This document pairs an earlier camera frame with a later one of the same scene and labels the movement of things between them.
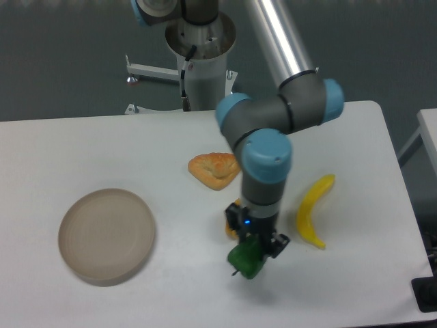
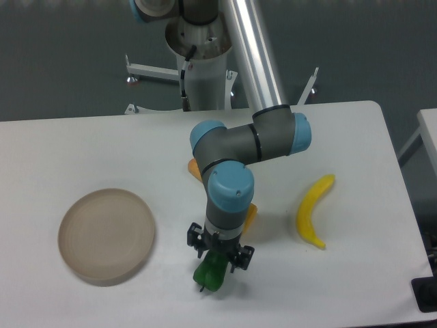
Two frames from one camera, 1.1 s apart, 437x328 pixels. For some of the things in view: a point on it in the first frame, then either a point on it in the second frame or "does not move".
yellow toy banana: (303, 218) does not move
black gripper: (246, 224) → (229, 247)
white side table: (427, 130) does not move
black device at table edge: (425, 290) does not move
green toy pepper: (248, 258) → (210, 272)
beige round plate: (106, 236) does not move
